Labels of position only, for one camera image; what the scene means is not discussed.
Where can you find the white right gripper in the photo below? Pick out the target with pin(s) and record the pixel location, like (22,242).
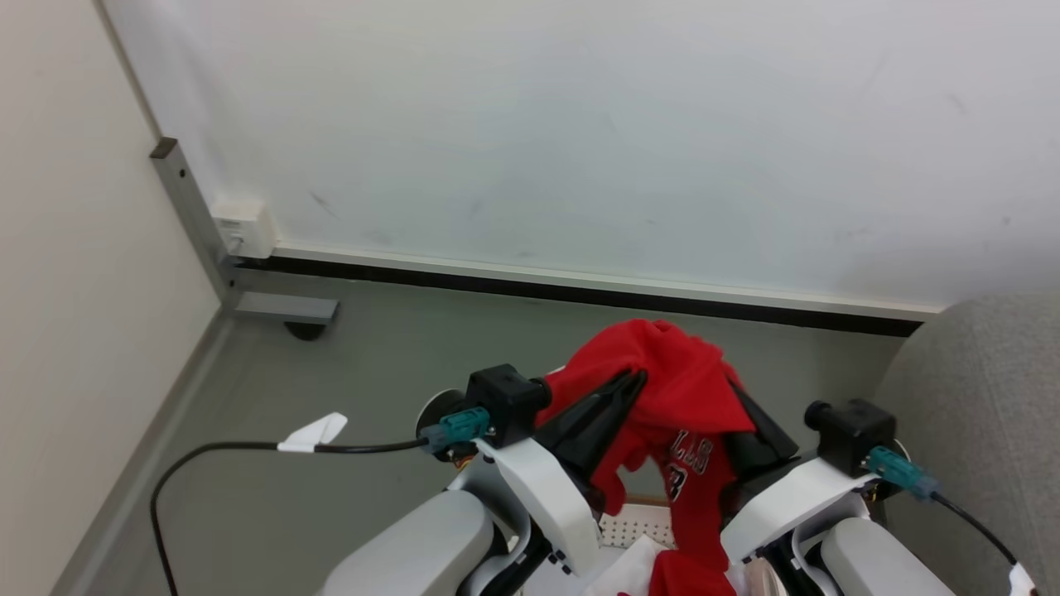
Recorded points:
(787,501)

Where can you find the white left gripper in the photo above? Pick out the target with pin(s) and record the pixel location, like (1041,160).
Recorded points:
(542,497)

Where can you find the red jersey clothing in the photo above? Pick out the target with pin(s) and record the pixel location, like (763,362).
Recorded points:
(671,389)

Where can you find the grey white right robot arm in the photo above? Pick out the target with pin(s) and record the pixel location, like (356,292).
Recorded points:
(878,563)

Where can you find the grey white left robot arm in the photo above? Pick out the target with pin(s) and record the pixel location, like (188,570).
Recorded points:
(414,546)

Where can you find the white perforated laundry basket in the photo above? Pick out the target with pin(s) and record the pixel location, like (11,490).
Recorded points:
(633,523)

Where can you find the white and black baseboard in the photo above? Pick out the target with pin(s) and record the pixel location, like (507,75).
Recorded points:
(580,285)

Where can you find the white cloth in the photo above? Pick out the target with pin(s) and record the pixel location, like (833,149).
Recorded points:
(629,571)

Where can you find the grey fabric sofa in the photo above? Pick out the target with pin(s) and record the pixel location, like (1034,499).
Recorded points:
(977,397)

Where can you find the black caster foot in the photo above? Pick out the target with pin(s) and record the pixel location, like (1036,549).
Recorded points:
(305,331)

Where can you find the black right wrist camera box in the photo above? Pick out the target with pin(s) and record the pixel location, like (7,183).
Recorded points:
(849,434)

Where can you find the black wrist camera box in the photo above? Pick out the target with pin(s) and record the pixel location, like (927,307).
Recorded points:
(849,434)
(505,401)

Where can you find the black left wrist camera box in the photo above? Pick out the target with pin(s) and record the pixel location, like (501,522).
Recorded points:
(505,401)

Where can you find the white wall box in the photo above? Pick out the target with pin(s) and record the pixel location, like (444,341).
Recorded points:
(244,228)

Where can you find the grey metal frame post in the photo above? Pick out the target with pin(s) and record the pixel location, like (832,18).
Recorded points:
(195,215)

